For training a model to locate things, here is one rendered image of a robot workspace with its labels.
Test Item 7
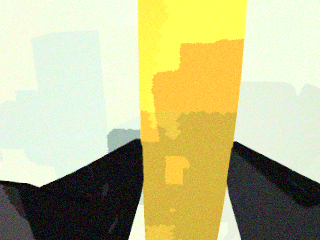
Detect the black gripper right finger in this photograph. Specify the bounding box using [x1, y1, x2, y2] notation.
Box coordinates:
[227, 141, 320, 240]

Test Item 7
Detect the yellow bar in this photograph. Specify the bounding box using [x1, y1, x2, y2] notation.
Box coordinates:
[137, 0, 248, 240]

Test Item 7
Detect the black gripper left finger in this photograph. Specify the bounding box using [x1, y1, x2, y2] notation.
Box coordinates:
[0, 139, 144, 240]

